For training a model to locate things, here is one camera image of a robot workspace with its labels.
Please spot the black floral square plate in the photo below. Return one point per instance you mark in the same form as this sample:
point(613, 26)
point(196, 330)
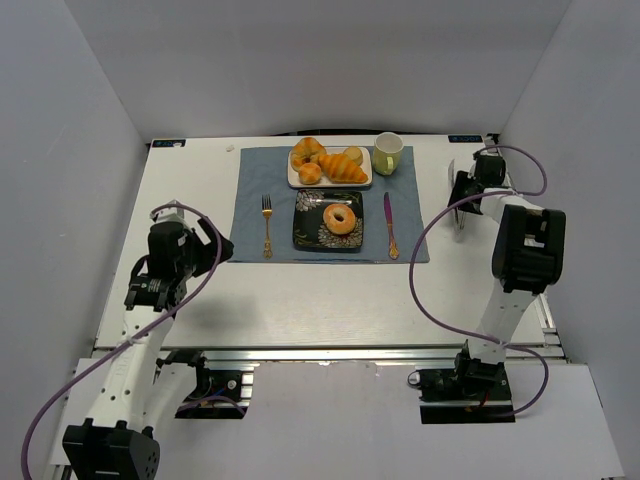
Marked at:
point(309, 230)

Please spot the aluminium right side rail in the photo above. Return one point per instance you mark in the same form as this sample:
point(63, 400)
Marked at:
point(541, 305)

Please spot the blue table sticker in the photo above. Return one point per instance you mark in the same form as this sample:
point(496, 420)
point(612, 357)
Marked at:
point(463, 138)
point(168, 143)

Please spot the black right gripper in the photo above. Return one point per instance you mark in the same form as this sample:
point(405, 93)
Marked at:
point(463, 190)

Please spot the orange ring donut bread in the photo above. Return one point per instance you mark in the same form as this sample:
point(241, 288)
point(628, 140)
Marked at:
point(339, 219)

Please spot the white rectangular serving tray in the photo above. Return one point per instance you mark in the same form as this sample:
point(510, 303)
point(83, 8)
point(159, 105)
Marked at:
point(324, 182)

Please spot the left blue table sticker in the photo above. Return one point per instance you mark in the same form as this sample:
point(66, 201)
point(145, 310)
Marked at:
point(168, 143)

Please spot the pale yellow mug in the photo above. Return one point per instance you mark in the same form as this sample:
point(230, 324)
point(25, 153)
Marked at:
point(388, 148)

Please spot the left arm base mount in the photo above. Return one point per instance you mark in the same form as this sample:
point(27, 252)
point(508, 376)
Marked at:
point(218, 391)

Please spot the purple gold knife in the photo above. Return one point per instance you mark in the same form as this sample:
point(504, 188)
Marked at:
point(393, 248)

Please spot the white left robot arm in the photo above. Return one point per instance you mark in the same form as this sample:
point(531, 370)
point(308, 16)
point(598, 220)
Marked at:
point(119, 437)

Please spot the right blue table sticker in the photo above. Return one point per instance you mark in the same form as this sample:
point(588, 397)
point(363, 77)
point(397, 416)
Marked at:
point(463, 138)

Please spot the orange croissant bread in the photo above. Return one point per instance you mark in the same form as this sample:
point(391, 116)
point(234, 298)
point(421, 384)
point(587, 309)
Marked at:
point(341, 169)

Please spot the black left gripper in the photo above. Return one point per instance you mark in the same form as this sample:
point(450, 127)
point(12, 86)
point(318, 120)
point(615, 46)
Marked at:
point(208, 248)

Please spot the back orange donut bread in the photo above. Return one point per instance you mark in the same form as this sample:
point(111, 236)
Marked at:
point(307, 150)

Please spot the blue cloth placemat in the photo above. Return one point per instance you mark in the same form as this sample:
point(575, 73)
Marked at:
point(263, 170)

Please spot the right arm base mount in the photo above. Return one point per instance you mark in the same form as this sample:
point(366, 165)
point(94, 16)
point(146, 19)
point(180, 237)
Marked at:
point(471, 392)

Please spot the aluminium front table rail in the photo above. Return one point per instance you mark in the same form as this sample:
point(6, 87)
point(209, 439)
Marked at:
point(402, 354)

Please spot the front small bread roll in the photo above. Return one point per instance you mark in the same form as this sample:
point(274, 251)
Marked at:
point(310, 174)

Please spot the small round bread roll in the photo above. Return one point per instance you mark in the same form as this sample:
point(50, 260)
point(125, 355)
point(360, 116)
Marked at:
point(355, 154)

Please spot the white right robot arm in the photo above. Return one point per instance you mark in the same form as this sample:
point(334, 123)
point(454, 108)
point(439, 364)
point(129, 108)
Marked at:
point(527, 257)

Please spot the gold fork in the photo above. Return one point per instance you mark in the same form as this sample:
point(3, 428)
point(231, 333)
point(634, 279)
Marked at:
point(267, 212)

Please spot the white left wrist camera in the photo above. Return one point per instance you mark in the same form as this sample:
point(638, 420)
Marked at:
point(173, 211)

